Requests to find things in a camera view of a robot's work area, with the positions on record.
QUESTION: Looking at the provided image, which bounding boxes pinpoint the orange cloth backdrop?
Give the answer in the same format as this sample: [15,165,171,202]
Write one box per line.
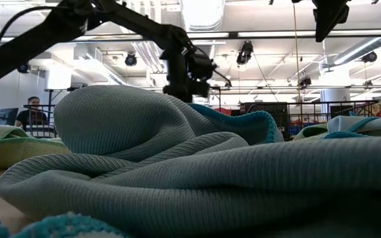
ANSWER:
[214,107,241,116]

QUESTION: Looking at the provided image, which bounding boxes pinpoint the white ceiling duct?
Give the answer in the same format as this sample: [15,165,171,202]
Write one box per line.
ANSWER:
[73,44,128,87]

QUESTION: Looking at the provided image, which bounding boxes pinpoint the person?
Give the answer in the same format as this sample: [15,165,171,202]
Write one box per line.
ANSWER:
[14,95,51,138]

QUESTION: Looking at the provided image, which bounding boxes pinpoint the silver ventilation duct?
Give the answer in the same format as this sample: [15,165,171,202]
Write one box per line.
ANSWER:
[179,0,226,32]

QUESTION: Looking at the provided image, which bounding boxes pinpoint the black ceiling spotlight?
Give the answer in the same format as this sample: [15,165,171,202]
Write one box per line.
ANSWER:
[124,52,138,67]
[298,76,312,89]
[235,40,255,66]
[360,51,378,63]
[17,62,32,75]

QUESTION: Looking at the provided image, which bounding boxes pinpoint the black computer monitor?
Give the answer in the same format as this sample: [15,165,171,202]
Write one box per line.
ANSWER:
[0,108,19,126]

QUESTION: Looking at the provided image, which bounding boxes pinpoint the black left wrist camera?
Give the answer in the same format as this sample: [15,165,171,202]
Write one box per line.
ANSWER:
[190,51,218,82]

